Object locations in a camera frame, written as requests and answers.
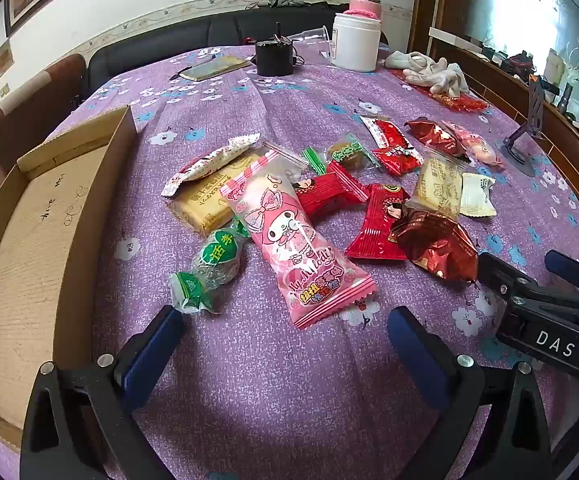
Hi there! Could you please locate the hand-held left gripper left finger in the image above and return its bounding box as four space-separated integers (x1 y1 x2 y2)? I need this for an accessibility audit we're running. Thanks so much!
19 304 187 480

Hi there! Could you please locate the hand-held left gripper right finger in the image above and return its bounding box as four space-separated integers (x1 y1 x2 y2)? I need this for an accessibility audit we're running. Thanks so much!
387 306 569 480

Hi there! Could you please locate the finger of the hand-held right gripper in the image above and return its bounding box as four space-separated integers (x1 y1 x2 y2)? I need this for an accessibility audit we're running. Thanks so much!
476 251 579 332
543 250 579 298

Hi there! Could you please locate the dark red foil snack packet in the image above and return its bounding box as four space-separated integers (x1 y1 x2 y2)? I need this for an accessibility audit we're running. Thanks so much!
391 207 479 283
404 117 470 161

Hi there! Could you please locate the beige biscuit packet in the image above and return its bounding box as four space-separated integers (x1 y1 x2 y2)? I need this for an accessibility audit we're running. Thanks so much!
412 155 465 218

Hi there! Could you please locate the green plum candy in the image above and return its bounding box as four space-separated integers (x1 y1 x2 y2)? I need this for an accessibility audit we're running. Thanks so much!
168 220 252 315

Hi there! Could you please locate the red cartoon girl snack packet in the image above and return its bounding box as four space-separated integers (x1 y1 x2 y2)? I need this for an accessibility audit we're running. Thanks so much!
344 183 410 262
289 160 367 221

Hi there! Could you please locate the cardboard box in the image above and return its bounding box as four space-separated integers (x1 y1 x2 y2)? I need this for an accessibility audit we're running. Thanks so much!
0 105 137 448

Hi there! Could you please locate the yellow biscuit packet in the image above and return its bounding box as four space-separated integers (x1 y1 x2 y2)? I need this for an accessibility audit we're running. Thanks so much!
169 152 270 238

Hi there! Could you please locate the pink cartoon snack packet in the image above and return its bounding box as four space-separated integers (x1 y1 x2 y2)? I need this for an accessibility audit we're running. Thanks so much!
219 152 377 330

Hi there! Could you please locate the white red wafer packet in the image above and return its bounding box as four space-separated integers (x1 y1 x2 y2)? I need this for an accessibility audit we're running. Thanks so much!
162 132 261 198

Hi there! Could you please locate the small white snack packet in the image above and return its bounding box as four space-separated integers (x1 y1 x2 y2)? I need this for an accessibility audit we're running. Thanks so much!
459 172 497 218

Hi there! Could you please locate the purple floral tablecloth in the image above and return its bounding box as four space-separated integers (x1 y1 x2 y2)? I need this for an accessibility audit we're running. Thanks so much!
0 42 579 480

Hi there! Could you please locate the pale pink snack packet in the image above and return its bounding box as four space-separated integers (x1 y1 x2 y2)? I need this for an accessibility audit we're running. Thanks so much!
449 122 505 168

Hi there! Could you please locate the small bright red packet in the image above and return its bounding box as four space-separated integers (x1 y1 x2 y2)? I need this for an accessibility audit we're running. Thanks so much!
372 144 424 177

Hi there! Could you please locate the grey phone stand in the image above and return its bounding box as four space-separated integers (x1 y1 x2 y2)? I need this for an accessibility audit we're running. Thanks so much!
499 75 550 166

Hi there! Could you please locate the red printed bag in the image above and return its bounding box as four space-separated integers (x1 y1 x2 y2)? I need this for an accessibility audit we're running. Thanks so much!
392 67 490 113

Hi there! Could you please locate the red white sachet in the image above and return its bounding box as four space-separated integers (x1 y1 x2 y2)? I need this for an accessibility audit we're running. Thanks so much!
359 115 410 150

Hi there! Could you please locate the clear green pastry packet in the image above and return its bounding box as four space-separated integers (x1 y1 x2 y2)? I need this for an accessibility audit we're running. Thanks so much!
302 133 380 176

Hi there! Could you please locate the white cloth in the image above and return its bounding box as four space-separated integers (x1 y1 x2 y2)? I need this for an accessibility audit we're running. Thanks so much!
384 50 470 98

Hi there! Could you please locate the red black gadget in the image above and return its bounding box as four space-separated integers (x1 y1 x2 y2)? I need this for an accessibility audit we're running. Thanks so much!
502 51 537 75

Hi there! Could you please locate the wooden glass cabinet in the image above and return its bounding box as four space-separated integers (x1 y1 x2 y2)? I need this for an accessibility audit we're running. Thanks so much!
409 0 579 241

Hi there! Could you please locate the white plastic jar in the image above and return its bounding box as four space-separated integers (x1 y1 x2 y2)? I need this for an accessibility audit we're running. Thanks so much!
330 12 383 73

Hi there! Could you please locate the brown upholstered chair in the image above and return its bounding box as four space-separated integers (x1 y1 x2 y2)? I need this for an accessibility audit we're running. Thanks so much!
0 52 87 186

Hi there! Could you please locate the yellow notebook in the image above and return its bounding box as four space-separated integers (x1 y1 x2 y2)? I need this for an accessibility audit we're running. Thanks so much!
178 55 254 82

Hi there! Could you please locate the clear plastic cup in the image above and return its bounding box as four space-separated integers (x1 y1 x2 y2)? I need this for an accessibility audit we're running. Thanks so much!
289 25 331 58

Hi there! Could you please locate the pink sleeved bottle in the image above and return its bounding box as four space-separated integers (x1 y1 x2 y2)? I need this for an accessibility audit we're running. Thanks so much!
347 0 383 20

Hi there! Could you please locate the black round device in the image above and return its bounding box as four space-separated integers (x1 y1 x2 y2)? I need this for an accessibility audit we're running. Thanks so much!
255 22 297 78

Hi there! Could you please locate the black leather sofa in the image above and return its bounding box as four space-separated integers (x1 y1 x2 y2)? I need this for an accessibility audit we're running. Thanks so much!
86 2 410 96

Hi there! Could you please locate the dark green garment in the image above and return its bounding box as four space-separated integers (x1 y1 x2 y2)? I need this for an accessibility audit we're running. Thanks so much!
256 0 335 11

